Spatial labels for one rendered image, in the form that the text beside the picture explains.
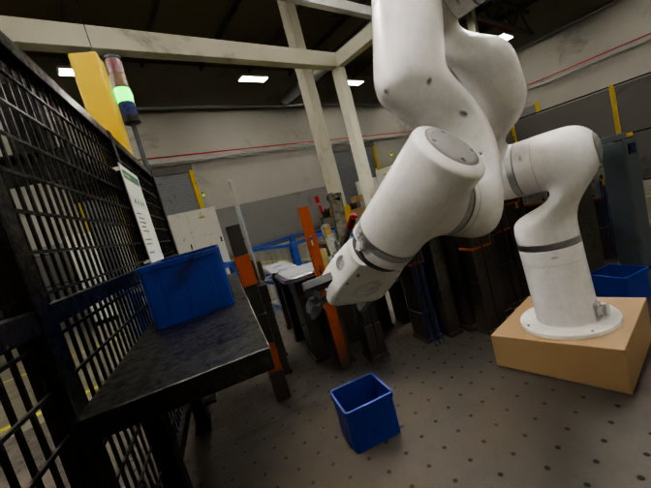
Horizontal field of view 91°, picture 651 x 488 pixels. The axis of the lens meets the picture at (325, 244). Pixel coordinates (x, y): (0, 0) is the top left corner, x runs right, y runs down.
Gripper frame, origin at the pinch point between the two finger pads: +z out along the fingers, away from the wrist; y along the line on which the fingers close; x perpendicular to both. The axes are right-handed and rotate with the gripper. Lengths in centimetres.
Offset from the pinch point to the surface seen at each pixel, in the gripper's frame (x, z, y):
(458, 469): -27.8, 10.8, 17.2
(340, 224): 34.6, 17.6, 22.2
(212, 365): -6.4, -1.5, -20.9
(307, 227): 35.1, 19.2, 12.2
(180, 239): 552, 635, 32
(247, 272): 26.5, 27.4, -5.3
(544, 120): 411, 104, 719
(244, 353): -6.2, -2.8, -17.1
